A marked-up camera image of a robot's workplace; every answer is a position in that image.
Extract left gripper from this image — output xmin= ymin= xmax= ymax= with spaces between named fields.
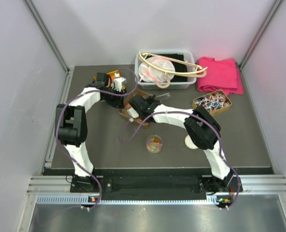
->
xmin=102 ymin=87 xmax=124 ymax=109

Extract gold tin pastel gummies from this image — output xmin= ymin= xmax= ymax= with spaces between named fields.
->
xmin=119 ymin=89 xmax=150 ymax=129

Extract clear round container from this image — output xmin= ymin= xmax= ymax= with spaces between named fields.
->
xmin=146 ymin=135 xmax=163 ymax=154

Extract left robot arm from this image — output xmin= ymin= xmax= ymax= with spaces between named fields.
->
xmin=55 ymin=71 xmax=126 ymax=192

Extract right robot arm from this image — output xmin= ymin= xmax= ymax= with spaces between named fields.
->
xmin=128 ymin=95 xmax=234 ymax=191

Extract gold tin wrapped candies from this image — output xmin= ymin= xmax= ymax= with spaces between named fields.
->
xmin=192 ymin=90 xmax=232 ymax=116

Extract gold tin colourful gummies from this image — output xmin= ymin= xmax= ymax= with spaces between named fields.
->
xmin=92 ymin=70 xmax=120 ymax=87

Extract round white mesh bag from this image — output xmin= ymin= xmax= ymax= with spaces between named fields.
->
xmin=138 ymin=56 xmax=176 ymax=83

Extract black cloth in basket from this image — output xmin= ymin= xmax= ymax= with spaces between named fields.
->
xmin=152 ymin=53 xmax=187 ymax=73

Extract white round lid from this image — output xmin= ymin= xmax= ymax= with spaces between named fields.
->
xmin=184 ymin=135 xmax=197 ymax=150

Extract grey plastic basket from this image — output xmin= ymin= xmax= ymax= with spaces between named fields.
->
xmin=134 ymin=50 xmax=197 ymax=90

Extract wooden clothes hanger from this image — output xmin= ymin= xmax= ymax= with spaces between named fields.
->
xmin=135 ymin=51 xmax=207 ymax=89

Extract pink cloth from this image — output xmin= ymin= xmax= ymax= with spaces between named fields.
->
xmin=197 ymin=57 xmax=244 ymax=95

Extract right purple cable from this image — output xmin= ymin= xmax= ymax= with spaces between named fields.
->
xmin=118 ymin=112 xmax=242 ymax=210

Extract purple cable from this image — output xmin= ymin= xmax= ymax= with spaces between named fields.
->
xmin=35 ymin=67 xmax=138 ymax=225
xmin=118 ymin=112 xmax=242 ymax=210

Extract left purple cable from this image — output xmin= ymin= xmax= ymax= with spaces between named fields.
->
xmin=35 ymin=67 xmax=138 ymax=225

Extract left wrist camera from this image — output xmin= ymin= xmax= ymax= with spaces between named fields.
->
xmin=112 ymin=72 xmax=127 ymax=92

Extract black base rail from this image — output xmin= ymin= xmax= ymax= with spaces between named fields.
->
xmin=70 ymin=168 xmax=243 ymax=201

